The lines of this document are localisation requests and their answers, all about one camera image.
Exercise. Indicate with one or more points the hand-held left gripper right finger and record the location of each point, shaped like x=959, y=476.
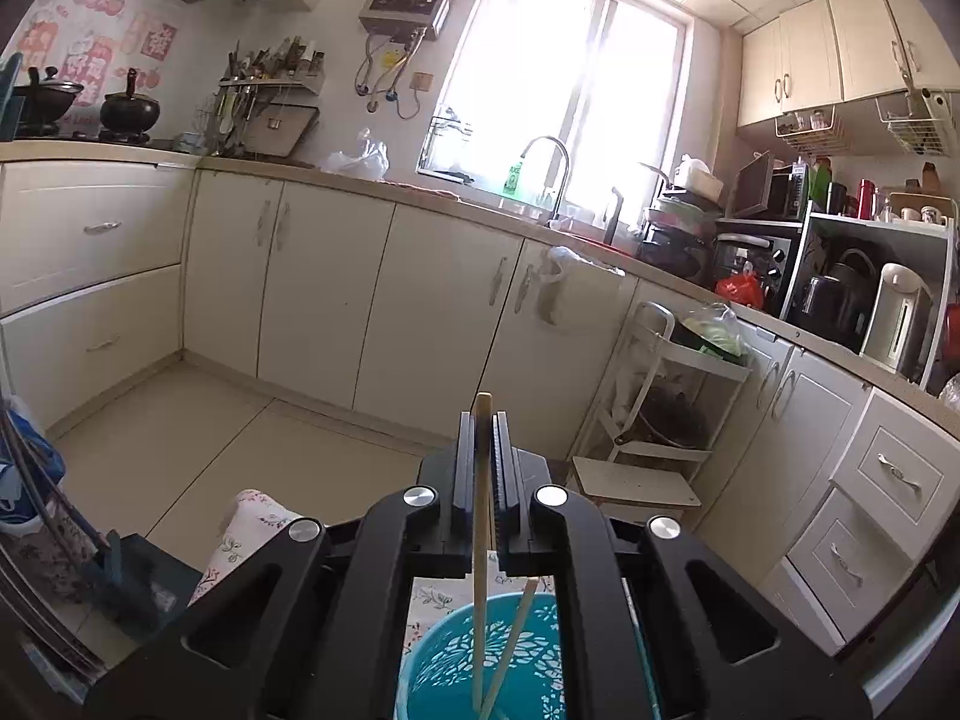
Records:
x=504, y=495

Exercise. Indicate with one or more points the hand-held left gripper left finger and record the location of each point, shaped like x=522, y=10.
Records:
x=462, y=495

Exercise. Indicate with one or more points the wooden chopstick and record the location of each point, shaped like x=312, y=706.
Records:
x=517, y=630
x=478, y=615

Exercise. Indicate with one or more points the teal perforated utensil holder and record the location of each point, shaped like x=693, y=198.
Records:
x=439, y=671

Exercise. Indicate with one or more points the white step stool rack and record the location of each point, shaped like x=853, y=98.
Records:
x=637, y=480

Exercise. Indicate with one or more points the floral tablecloth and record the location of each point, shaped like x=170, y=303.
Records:
x=240, y=532

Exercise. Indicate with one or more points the cream door base cabinet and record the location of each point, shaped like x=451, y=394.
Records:
x=322, y=292

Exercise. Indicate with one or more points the bagged green vegetables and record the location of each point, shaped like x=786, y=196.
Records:
x=712, y=334

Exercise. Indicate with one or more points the stacked black cookware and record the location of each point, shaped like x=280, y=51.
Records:
x=675, y=247

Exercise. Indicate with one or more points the red plastic bag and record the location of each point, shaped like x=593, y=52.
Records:
x=739, y=291

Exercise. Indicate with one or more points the green dish soap bottle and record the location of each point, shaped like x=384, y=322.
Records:
x=511, y=181

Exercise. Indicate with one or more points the cream small drawer cabinet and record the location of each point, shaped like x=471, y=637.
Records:
x=817, y=450

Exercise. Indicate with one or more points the blue dustpan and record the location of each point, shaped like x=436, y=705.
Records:
x=142, y=577

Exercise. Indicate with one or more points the chrome sink faucet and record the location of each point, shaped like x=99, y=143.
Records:
x=559, y=154

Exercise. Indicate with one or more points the black toaster oven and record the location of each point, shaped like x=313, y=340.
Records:
x=754, y=255

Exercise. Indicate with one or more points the white plastic bag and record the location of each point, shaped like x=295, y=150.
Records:
x=356, y=161

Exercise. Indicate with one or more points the white box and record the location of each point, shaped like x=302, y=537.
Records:
x=697, y=178

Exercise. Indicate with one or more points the black kettle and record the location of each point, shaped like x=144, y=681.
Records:
x=829, y=300

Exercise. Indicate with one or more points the black microwave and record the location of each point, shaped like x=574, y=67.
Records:
x=772, y=191

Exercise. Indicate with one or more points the hanging cutting board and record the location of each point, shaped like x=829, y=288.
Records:
x=281, y=131

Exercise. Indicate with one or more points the dark broom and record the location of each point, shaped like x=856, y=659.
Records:
x=52, y=510

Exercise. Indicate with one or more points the kitchen window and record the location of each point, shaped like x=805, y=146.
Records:
x=570, y=75

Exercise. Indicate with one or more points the white thermos pot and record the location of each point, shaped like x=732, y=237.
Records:
x=896, y=315

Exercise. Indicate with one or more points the blue plastic bag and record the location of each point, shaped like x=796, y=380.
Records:
x=30, y=465

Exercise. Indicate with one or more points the cream wide drawer cabinet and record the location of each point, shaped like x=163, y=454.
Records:
x=90, y=270

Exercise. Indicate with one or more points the clear plastic bag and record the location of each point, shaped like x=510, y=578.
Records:
x=952, y=394

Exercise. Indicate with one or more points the white counter shelf rack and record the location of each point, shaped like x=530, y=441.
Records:
x=877, y=225

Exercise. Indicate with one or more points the red thermos flask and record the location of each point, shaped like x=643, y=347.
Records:
x=866, y=199

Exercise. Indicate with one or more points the red pot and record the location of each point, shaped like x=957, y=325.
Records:
x=953, y=334

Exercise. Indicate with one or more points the black lidded pot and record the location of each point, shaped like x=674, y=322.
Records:
x=131, y=112

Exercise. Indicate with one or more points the black wok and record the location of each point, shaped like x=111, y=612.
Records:
x=45, y=97

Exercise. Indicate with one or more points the wall utensil rack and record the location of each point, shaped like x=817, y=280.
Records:
x=270, y=75

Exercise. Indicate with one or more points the cream wall cabinets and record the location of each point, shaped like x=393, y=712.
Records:
x=825, y=52

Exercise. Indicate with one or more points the pink wall stickers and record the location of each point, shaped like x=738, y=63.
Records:
x=94, y=64

